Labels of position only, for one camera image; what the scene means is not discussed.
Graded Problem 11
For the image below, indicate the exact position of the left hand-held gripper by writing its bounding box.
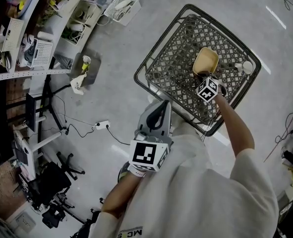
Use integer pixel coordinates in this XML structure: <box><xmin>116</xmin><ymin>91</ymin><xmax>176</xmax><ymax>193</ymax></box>
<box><xmin>128</xmin><ymin>100</ymin><xmax>174</xmax><ymax>173</ymax></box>

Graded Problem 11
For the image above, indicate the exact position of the grey metal trash bin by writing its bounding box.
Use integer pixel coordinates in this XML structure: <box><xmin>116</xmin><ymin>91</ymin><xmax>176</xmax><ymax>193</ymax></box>
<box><xmin>71</xmin><ymin>53</ymin><xmax>102</xmax><ymax>89</ymax></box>

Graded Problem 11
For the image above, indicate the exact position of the white low storage bin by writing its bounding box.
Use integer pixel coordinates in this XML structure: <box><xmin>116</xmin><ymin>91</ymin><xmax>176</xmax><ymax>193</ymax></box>
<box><xmin>61</xmin><ymin>20</ymin><xmax>91</xmax><ymax>46</ymax></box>

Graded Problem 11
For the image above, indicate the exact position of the white perforated basket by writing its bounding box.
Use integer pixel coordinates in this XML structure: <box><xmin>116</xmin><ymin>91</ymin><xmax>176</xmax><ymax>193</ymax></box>
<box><xmin>17</xmin><ymin>37</ymin><xmax>54</xmax><ymax>69</ymax></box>

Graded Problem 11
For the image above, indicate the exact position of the person's cream shirt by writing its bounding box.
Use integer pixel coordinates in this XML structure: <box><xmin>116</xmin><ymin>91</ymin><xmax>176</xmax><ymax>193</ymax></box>
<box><xmin>91</xmin><ymin>126</ymin><xmax>280</xmax><ymax>238</ymax></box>

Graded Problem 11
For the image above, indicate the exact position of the white desk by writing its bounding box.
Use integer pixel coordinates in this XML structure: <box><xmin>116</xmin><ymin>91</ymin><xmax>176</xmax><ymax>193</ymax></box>
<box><xmin>12</xmin><ymin>130</ymin><xmax>62</xmax><ymax>180</ymax></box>

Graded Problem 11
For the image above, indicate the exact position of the person's left shoe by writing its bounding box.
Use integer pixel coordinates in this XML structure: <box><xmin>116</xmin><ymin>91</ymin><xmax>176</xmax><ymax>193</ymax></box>
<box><xmin>118</xmin><ymin>161</ymin><xmax>132</xmax><ymax>183</ymax></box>

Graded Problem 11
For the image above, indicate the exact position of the grey ribbed mat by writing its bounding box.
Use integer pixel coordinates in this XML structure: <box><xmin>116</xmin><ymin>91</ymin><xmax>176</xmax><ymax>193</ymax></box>
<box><xmin>54</xmin><ymin>54</ymin><xmax>74</xmax><ymax>70</ymax></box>

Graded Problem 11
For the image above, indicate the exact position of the black desk frame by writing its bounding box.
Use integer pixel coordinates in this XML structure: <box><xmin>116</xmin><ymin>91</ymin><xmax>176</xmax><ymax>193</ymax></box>
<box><xmin>37</xmin><ymin>74</ymin><xmax>69</xmax><ymax>135</ymax></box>

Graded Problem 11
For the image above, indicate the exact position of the black power cable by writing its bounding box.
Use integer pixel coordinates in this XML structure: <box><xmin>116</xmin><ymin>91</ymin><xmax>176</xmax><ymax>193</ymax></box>
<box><xmin>106</xmin><ymin>125</ymin><xmax>132</xmax><ymax>146</ymax></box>

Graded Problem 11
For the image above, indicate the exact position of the white wristband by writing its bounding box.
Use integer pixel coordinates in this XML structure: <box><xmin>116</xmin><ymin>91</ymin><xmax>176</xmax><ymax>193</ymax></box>
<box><xmin>127</xmin><ymin>166</ymin><xmax>147</xmax><ymax>178</ymax></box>

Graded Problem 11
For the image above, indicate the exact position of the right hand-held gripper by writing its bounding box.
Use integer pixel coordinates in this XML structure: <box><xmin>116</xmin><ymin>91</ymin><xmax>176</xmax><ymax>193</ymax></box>
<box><xmin>195</xmin><ymin>70</ymin><xmax>228</xmax><ymax>103</ymax></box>

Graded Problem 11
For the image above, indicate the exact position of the beige square bowl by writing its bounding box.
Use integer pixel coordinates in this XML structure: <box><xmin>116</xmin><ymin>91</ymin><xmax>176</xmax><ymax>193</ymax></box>
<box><xmin>192</xmin><ymin>47</ymin><xmax>220</xmax><ymax>75</ymax></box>

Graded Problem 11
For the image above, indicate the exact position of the white shelving unit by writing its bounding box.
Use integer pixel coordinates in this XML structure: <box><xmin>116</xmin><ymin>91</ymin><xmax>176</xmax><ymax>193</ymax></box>
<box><xmin>0</xmin><ymin>0</ymin><xmax>127</xmax><ymax>84</ymax></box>

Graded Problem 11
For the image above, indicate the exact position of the black office chair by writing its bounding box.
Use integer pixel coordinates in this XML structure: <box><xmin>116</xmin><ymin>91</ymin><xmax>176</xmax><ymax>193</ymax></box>
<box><xmin>27</xmin><ymin>152</ymin><xmax>85</xmax><ymax>208</ymax></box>

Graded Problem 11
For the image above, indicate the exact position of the yellow white bottle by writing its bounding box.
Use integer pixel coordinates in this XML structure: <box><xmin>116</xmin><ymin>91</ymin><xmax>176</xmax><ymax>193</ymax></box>
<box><xmin>81</xmin><ymin>55</ymin><xmax>92</xmax><ymax>72</ymax></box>

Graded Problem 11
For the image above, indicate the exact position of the white open storage bin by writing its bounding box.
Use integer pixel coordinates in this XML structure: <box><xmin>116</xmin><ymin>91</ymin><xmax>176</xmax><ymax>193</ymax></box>
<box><xmin>70</xmin><ymin>0</ymin><xmax>102</xmax><ymax>26</ymax></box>

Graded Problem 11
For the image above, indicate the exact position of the red thin rod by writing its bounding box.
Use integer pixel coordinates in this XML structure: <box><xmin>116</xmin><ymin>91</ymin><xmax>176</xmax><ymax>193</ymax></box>
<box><xmin>264</xmin><ymin>130</ymin><xmax>288</xmax><ymax>163</ymax></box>

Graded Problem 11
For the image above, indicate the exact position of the person's left forearm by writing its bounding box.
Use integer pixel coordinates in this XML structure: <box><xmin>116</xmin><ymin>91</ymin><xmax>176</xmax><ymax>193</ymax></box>
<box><xmin>101</xmin><ymin>172</ymin><xmax>142</xmax><ymax>218</ymax></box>

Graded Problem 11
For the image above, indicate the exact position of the white paper bag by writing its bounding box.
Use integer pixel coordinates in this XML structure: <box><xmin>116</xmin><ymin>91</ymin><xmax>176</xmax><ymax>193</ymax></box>
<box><xmin>70</xmin><ymin>73</ymin><xmax>86</xmax><ymax>96</ymax></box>

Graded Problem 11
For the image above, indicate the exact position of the black metal lattice table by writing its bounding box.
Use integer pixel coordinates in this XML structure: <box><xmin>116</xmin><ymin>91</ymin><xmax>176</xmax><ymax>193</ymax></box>
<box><xmin>133</xmin><ymin>3</ymin><xmax>262</xmax><ymax>137</ymax></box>

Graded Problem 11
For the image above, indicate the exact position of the person's right forearm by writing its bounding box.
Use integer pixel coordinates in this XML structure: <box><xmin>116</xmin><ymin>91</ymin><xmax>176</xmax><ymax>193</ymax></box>
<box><xmin>215</xmin><ymin>94</ymin><xmax>255</xmax><ymax>158</ymax></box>

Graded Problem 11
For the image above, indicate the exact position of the white power strip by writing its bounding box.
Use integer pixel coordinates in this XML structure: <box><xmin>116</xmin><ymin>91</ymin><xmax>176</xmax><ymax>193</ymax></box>
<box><xmin>94</xmin><ymin>119</ymin><xmax>111</xmax><ymax>130</ymax></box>

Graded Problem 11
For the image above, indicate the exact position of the white cup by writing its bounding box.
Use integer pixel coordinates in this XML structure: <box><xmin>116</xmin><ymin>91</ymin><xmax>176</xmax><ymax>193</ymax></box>
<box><xmin>234</xmin><ymin>60</ymin><xmax>253</xmax><ymax>74</ymax></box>

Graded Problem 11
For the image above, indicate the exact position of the white basket with cables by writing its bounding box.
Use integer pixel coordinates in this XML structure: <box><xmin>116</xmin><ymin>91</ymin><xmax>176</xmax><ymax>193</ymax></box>
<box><xmin>103</xmin><ymin>0</ymin><xmax>141</xmax><ymax>26</ymax></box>

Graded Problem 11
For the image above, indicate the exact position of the black monitor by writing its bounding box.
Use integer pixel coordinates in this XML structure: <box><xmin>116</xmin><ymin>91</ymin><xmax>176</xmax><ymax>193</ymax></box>
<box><xmin>25</xmin><ymin>93</ymin><xmax>37</xmax><ymax>133</ymax></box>

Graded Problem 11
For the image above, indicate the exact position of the white slotted storage bin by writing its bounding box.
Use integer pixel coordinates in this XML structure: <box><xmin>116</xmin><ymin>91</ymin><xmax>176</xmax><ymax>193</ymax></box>
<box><xmin>0</xmin><ymin>17</ymin><xmax>25</xmax><ymax>52</ymax></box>

